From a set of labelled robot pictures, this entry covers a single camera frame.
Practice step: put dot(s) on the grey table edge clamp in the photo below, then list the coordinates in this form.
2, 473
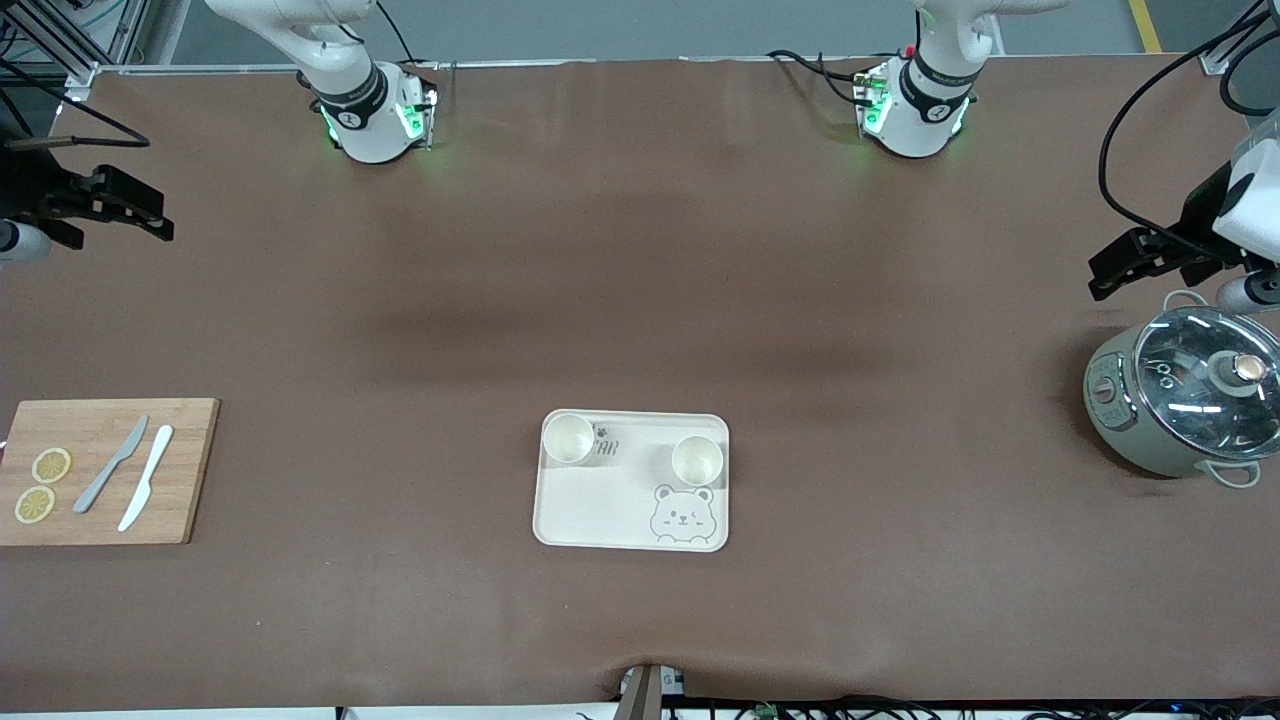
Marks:
640, 695

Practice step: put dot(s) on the yellow lemon slice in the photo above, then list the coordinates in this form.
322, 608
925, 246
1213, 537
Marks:
35, 504
51, 465

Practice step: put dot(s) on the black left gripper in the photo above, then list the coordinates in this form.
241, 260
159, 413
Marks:
1199, 226

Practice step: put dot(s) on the aluminium frame with black struts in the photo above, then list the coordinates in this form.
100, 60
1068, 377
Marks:
80, 80

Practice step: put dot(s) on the beige bear print tray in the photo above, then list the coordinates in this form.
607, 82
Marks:
600, 510

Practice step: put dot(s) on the white plastic knife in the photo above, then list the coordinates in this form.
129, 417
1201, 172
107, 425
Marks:
150, 470

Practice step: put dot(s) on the grey-green electric cooking pot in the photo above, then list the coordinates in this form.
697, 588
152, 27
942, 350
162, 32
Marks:
1130, 430

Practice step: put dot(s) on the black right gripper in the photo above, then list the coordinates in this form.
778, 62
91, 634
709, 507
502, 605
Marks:
32, 187

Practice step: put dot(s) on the white plastic cup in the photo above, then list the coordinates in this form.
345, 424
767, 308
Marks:
697, 460
568, 438

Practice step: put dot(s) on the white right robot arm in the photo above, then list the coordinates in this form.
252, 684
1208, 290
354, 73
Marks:
360, 130

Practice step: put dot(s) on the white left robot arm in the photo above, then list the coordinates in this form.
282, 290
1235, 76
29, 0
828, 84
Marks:
915, 125

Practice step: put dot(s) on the bamboo cutting board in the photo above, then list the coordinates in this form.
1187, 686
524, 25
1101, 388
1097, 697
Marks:
100, 520

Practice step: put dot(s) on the grey plastic knife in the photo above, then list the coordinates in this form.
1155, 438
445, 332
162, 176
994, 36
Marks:
110, 465

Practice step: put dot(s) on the glass pot lid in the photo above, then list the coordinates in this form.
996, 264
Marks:
1180, 380

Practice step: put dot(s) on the silver frame corner bracket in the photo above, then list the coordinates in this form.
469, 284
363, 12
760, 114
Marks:
1215, 62

